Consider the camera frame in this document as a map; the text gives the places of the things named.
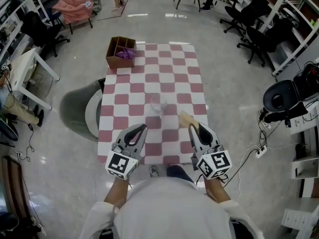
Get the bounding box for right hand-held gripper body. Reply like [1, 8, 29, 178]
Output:
[191, 144, 233, 179]

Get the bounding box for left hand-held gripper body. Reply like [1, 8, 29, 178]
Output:
[105, 139, 143, 179]

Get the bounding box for beige loofah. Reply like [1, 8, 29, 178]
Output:
[178, 110, 200, 129]

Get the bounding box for clear drinking glass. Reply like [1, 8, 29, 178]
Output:
[149, 93, 168, 119]

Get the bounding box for person's left forearm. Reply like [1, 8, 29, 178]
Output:
[103, 177, 132, 209]

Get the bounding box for person's right forearm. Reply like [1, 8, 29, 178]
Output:
[203, 177, 231, 204]

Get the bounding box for person's dark trousers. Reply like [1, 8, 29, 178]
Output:
[166, 165, 195, 184]

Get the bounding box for white power strip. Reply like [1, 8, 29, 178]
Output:
[254, 145, 268, 158]

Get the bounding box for grey round chair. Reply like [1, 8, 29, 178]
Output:
[59, 78, 107, 143]

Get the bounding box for person's white shirt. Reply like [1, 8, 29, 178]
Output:
[83, 177, 265, 239]

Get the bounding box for pink white checkered tablecloth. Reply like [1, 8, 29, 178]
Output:
[97, 43, 209, 165]

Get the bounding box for brown wooden divided box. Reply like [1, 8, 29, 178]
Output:
[105, 36, 137, 70]

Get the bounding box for purple cloth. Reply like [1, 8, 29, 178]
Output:
[116, 47, 137, 59]

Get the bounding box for white open cube shelf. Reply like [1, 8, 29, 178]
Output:
[291, 157, 319, 180]

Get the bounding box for white drawer cabinet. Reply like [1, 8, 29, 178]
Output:
[281, 208, 313, 234]

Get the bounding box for black office chair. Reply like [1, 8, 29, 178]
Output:
[236, 21, 294, 67]
[219, 0, 271, 34]
[21, 10, 70, 57]

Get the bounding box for white table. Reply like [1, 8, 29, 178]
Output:
[9, 47, 61, 111]

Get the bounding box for pink cloth covered chair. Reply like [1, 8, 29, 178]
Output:
[52, 0, 95, 34]

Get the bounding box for white metal shelf rack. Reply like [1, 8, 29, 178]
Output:
[229, 0, 319, 77]

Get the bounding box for black floor cable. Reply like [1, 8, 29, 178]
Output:
[17, 123, 35, 162]

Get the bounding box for brown wooden frame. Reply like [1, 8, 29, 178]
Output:
[1, 155, 33, 221]

